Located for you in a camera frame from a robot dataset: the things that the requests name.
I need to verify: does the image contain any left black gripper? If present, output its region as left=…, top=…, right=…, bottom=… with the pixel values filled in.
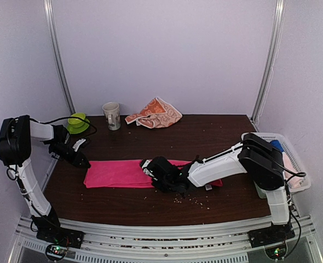
left=49, top=142, right=91, bottom=168

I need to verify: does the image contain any pink microfiber towel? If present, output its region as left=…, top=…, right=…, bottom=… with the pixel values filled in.
left=83, top=159, right=223, bottom=189

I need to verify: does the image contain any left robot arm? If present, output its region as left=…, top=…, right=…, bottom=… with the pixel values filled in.
left=0, top=115, right=91, bottom=248

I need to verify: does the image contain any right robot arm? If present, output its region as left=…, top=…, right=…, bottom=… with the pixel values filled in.
left=140, top=133, right=295, bottom=247

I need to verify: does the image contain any green plastic plate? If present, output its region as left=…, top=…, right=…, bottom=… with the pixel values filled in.
left=67, top=119, right=90, bottom=134

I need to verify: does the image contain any green plastic bowl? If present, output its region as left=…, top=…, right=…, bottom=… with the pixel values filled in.
left=68, top=113, right=86, bottom=128

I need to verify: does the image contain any beige ceramic mug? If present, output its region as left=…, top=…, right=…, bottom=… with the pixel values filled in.
left=102, top=102, right=121, bottom=131

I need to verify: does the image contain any orange patterned towel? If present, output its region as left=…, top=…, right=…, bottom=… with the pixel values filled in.
left=125, top=97, right=183, bottom=129

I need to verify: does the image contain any dark blue rolled towel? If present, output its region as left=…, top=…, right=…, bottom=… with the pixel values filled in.
left=270, top=140, right=285, bottom=152

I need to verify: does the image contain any light pink rolled towel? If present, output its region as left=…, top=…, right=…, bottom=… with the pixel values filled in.
left=282, top=152, right=304, bottom=188

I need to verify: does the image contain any white plastic basket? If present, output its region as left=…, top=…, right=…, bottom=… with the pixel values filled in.
left=254, top=132, right=312, bottom=195

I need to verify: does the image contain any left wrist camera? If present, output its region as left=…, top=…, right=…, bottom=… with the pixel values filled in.
left=72, top=138, right=91, bottom=152

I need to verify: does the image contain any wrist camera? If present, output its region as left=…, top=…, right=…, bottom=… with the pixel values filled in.
left=72, top=138, right=91, bottom=152
left=139, top=156, right=180, bottom=181

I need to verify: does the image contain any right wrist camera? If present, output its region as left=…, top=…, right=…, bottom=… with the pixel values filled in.
left=139, top=156, right=180, bottom=181

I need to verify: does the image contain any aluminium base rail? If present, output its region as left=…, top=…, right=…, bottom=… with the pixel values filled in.
left=6, top=215, right=323, bottom=262

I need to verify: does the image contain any left aluminium frame post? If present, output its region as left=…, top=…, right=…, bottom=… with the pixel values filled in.
left=43, top=0, right=75, bottom=114

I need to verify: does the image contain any aluminium frame post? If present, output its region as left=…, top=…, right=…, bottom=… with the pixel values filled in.
left=251, top=0, right=286, bottom=126
left=43, top=0, right=75, bottom=114

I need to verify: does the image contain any right aluminium frame post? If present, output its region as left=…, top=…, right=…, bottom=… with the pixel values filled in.
left=251, top=0, right=286, bottom=126

